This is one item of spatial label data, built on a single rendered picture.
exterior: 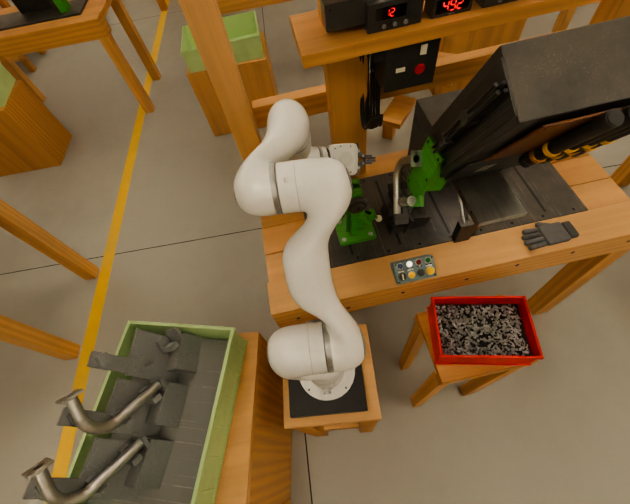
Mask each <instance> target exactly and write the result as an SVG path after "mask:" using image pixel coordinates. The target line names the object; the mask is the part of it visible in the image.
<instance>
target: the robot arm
mask: <svg viewBox="0 0 630 504"><path fill-rule="evenodd" d="M358 158H361V159H362V161H360V162H358ZM375 158H376V157H372V155H365V154H363V153H362V152H361V151H360V149H359V144H358V143H355V144H354V143H345V144H333V145H328V146H326V148H325V147H313V146H311V134H310V123H309V118H308V115H307V112H306V110H305V109H304V107H303V106H302V105H301V104H300V103H298V102H297V101H295V100H292V99H282V100H279V101H277V102H276V103H275V104H274V105H273V106H272V107H271V109H270V111H269V114H268V119H267V132H266V135H265V137H264V139H263V140H262V142H261V143H260V145H259V146H258V147H257V148H256V149H255V150H254V151H253V152H252V153H251V154H250V155H249V156H248V157H247V158H246V159H245V161H244V162H243V163H242V165H241V166H240V168H239V170H238V172H237V174H236V176H235V180H234V184H233V193H234V199H235V201H236V203H237V205H238V206H239V207H240V208H241V209H242V210H243V211H244V212H246V213H248V214H250V215H253V216H272V215H280V214H288V213H295V212H306V213H307V218H306V221H305V222H304V224H303V225H302V226H301V227H300V228H299V229H298V230H297V231H296V232H295V234H294V235H293V236H292V237H291V238H290V239H289V240H288V242H287V243H286V245H285V247H284V250H283V256H282V259H283V268H284V273H285V278H286V283H287V286H288V289H289V292H290V294H291V296H292V298H293V300H294V301H295V302H296V303H297V305H298V306H299V307H300V308H302V309H303V310H304V311H306V312H308V313H310V314H312V315H313V316H315V317H317V318H319V319H321V320H322V322H314V323H305V324H297V325H291V326H286V327H283V328H280V329H278V330H277V331H275V332H274V333H273V334H272V336H271V337H270V339H269V341H268V344H267V358H268V359H267V360H268V362H269V364H270V367H271V368H272V370H273V371H274V372H275V373H276V374H277V375H279V376H280V377H282V378H285V379H289V380H300V382H301V385H302V387H303V388H304V389H305V391H306V392H307V393H308V394H309V395H311V396H312V397H314V398H316V399H319V400H323V401H330V400H335V399H338V398H339V397H341V396H343V395H344V394H345V393H346V392H347V391H348V390H349V389H350V387H351V385H352V383H353V380H354V376H355V368H356V367H357V366H359V365H360V364H361V363H362V362H363V360H364V358H365V355H366V343H365V339H364V336H363V333H362V330H361V329H360V327H359V326H358V324H357V323H356V321H355V320H354V319H353V317H352V316H351V315H350V314H349V313H348V311H347V310H346V309H345V308H344V306H343V305H342V304H341V302H340V300H339V298H338V296H337V294H336V291H335V289H334V285H333V281H332V276H331V269H330V261H329V252H328V242H329V238H330V235H331V233H332V231H333V230H334V228H335V226H336V225H337V223H338V222H339V220H340V219H341V218H342V216H343V215H344V213H345V212H346V210H347V208H348V206H349V204H350V201H351V198H352V189H353V185H352V180H351V177H350V175H354V176H358V174H359V169H360V168H361V167H362V166H363V165H364V164H372V162H376V160H375ZM364 159H373V160H364Z"/></svg>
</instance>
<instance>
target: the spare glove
mask: <svg viewBox="0 0 630 504"><path fill-rule="evenodd" d="M535 227H536V228H530V229H524V230H522V234H523V236H522V237H521V239H522V240H523V241H524V245H525V246H528V245H530V246H529V247H528V249H529V250H530V251H532V250H535V249H538V248H541V247H545V246H546V245H547V246H551V245H555V244H559V243H563V242H567V241H570V240H571V239H573V238H577V237H578V236H579V233H578V231H577V230H576V229H575V228H574V226H573V225H572V224H571V222H570V221H565V222H562V223H560V222H555V223H543V222H536V223H535ZM529 239H530V240H529ZM525 240H526V241H525ZM532 244H533V245H532Z"/></svg>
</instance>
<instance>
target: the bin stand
mask: <svg viewBox="0 0 630 504"><path fill-rule="evenodd" d="M414 319H415V324H414V326H413V328H412V331H411V333H410V336H409V338H408V341H407V343H406V345H405V348H404V350H403V353H402V355H401V357H400V360H399V365H400V369H401V370H406V369H409V368H410V366H411V365H412V363H413V361H414V359H415V358H416V356H417V354H418V352H419V351H420V349H421V347H422V345H423V344H424V342H425V343H426V345H427V348H428V351H429V353H430V356H431V359H432V362H433V364H434V356H433V349H432V342H431V335H430V327H429V320H428V313H427V311H425V312H421V313H417V314H416V316H415V318H414ZM434 367H435V371H434V372H433V373H432V374H431V375H430V376H429V378H428V379H427V380H426V381H425V382H424V383H423V384H422V385H421V386H420V388H419V389H418V390H417V391H416V392H415V393H414V394H413V395H412V396H411V398H410V400H411V404H412V407H418V406H421V405H423V404H424V403H425V402H427V401H428V400H429V399H430V398H432V397H433V396H434V395H435V394H437V393H438V392H439V391H441V390H442V389H443V388H444V387H446V386H447V385H448V384H450V383H455V382H459V381H464V380H468V379H471V380H469V381H468V382H466V383H465V384H463V385H462V386H460V387H459V388H460V391H461V393H462V396H467V395H471V394H473V393H475V392H477V391H479V390H481V389H483V388H485V387H486V386H488V385H490V384H492V383H494V382H496V381H498V380H500V379H502V378H504V377H505V376H507V375H509V374H511V373H513V372H515V371H517V370H519V369H521V368H523V367H526V366H515V365H436V364H434Z"/></svg>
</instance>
